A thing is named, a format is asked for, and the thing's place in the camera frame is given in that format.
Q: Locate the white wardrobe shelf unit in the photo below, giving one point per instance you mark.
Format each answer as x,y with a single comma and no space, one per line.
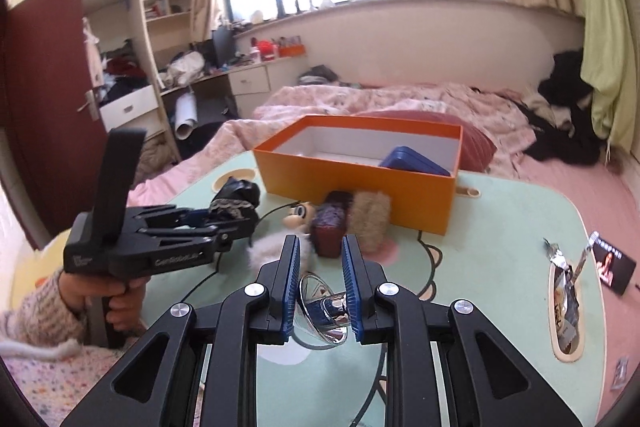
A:
150,32

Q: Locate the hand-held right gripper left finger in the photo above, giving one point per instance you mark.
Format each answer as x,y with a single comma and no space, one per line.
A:
290,289

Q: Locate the black monitor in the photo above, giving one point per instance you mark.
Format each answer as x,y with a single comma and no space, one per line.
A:
223,47

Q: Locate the red container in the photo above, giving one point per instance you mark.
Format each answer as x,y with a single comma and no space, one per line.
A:
269,49

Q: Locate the pink floral blanket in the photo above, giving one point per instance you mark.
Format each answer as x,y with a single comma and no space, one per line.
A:
400,99

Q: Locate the white desk with drawers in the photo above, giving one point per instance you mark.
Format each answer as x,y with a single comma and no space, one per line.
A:
250,79

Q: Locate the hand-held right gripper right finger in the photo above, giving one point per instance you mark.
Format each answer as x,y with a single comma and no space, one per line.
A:
352,294

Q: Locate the silver reflector bulb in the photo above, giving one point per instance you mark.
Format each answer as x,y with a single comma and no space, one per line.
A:
325,312

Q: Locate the speckled pink clothing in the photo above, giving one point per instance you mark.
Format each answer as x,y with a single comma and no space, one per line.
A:
50,389

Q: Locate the beige furry pouch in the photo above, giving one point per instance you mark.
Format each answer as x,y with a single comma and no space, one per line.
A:
370,217

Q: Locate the small grey sachet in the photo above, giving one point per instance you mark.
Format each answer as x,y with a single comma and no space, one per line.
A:
620,372

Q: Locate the black clothes pile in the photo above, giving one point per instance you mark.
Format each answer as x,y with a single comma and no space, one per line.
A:
565,72

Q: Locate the person's left hand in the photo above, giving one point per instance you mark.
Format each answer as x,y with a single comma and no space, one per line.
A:
75,289

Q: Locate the person's left forearm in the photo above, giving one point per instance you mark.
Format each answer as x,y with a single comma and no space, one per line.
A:
35,317

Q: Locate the light green cartoon desktop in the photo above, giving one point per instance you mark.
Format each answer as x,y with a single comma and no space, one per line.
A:
490,282

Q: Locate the rolled white paper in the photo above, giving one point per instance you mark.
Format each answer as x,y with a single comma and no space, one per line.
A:
185,114

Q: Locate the blue metal tin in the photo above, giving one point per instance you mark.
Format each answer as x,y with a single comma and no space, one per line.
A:
410,159

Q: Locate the orange desk organiser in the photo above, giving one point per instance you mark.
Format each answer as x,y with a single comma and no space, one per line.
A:
291,50

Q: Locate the grey clothing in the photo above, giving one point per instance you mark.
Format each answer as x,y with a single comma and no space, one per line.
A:
320,74

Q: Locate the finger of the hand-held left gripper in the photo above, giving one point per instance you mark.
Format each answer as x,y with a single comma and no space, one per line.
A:
235,234
202,218

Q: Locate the red-brown door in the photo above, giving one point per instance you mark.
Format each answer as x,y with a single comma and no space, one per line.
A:
45,107

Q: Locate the orange cardboard box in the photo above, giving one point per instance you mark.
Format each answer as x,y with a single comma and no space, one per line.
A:
360,192

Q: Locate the black photo card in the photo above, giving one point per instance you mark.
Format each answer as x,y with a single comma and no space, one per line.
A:
612,262

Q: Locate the white fuzzy bundle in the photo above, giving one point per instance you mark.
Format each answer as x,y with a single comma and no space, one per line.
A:
267,254

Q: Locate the white bag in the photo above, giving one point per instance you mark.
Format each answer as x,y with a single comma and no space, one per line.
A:
185,67

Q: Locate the small big-eyed doll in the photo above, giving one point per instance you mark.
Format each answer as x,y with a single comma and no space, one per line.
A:
302,212

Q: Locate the yellow cushion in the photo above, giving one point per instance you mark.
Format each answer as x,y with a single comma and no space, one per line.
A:
27,277

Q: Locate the silver foil wrapper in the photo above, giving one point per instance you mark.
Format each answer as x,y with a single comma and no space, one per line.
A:
565,302

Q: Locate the green curtain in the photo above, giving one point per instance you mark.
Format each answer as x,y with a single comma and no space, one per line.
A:
605,32

